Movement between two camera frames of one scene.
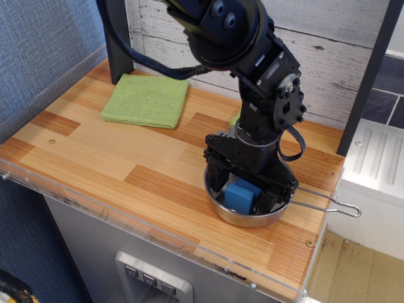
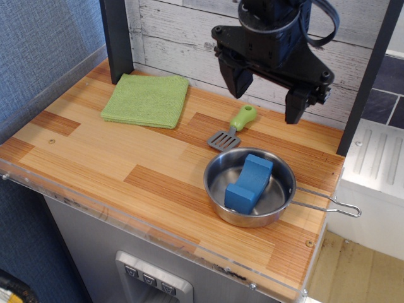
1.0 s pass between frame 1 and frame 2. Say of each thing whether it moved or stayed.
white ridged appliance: stayed
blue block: stayed
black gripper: moved
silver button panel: stayed
